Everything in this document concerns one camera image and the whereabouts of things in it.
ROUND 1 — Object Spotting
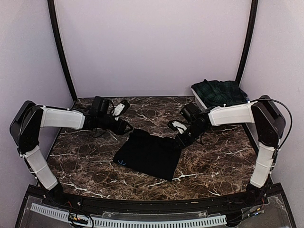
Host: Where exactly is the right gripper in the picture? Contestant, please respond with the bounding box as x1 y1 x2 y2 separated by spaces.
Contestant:
172 123 206 150

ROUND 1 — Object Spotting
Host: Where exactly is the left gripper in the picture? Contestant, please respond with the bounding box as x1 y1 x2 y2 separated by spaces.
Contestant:
98 114 133 135

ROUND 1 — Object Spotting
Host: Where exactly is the black t-shirt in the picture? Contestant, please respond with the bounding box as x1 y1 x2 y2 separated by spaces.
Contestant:
113 129 181 181

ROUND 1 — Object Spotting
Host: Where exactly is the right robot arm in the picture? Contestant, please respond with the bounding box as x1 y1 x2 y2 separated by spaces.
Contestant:
168 95 286 188

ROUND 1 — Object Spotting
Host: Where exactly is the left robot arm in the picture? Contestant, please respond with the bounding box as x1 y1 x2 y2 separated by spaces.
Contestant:
9 96 133 207

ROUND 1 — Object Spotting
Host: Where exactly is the white laundry basket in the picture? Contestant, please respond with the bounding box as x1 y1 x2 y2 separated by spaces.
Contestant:
191 88 207 110

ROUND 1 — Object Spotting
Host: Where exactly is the dark green plaid garment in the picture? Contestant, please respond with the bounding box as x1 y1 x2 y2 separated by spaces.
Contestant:
191 79 247 107

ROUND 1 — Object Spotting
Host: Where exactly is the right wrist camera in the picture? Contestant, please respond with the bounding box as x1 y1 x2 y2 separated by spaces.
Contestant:
167 103 201 133

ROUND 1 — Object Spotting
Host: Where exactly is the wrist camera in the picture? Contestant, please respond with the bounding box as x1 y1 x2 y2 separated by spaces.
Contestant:
88 96 130 121
167 103 201 133

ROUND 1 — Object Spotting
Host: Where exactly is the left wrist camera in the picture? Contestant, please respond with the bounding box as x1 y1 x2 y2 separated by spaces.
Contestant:
88 96 130 121

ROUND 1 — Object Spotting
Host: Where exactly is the black front rail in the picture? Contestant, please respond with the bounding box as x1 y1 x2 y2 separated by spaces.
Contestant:
37 190 268 215

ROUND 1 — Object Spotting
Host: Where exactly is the white slotted cable duct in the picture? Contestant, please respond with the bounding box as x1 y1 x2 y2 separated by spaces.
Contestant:
30 203 227 228

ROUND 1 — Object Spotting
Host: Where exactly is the left black frame post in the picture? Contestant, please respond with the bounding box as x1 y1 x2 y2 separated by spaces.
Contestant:
47 0 78 102

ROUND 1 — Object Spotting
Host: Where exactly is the black frame post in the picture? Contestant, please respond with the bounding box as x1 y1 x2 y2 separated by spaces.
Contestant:
47 0 78 102
235 0 258 86

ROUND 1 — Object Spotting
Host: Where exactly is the right black frame post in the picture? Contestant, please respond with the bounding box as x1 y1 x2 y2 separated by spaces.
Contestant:
235 0 258 86

